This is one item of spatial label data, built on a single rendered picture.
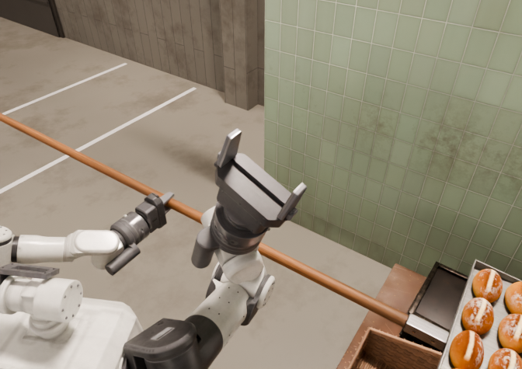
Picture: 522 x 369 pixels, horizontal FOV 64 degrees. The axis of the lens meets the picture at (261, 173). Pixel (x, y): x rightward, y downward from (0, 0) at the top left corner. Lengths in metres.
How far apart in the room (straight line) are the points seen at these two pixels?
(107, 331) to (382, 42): 1.68
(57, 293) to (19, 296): 0.06
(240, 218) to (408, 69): 1.57
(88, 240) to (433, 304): 1.17
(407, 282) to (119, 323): 1.40
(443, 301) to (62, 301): 1.30
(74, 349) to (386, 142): 1.81
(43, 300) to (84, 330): 0.11
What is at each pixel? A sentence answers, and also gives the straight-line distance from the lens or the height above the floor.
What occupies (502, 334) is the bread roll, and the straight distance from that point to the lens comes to 1.12.
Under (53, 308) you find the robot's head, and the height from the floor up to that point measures 1.50.
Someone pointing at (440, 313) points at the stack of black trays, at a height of 0.78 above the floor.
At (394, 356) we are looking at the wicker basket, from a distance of 1.66.
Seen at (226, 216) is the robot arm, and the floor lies 1.63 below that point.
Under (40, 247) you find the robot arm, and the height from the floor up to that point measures 1.27.
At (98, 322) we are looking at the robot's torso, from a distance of 0.82.
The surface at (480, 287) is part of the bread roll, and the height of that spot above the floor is 1.22.
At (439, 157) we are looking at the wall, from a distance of 2.20.
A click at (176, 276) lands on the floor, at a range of 2.67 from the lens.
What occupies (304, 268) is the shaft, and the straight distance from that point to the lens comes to 1.10.
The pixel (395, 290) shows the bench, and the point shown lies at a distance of 1.92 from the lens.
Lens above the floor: 2.05
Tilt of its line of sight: 38 degrees down
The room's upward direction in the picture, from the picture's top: straight up
